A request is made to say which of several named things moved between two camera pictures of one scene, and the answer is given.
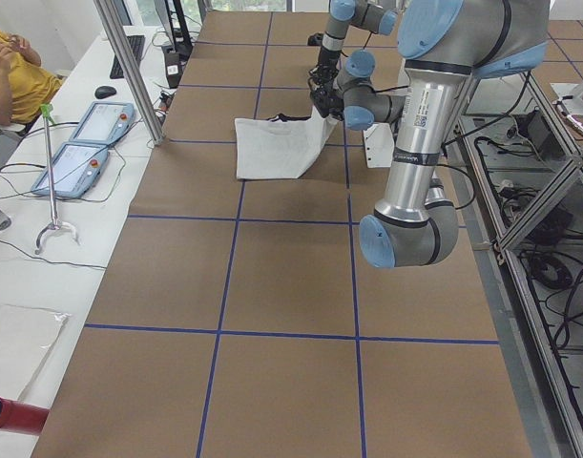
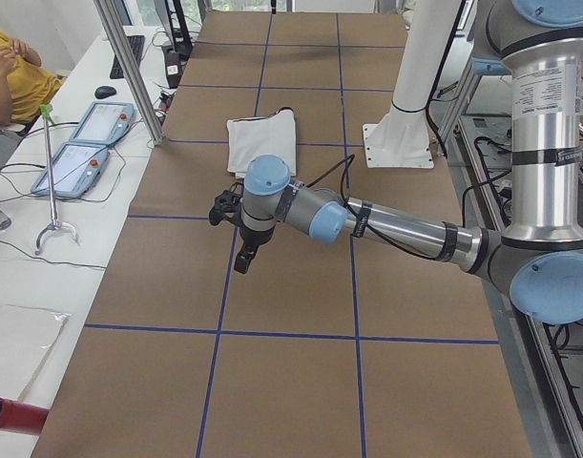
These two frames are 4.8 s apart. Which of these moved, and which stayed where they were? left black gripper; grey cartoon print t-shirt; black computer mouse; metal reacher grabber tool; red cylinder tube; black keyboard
Moved: grey cartoon print t-shirt; left black gripper
Stayed: black computer mouse; black keyboard; red cylinder tube; metal reacher grabber tool
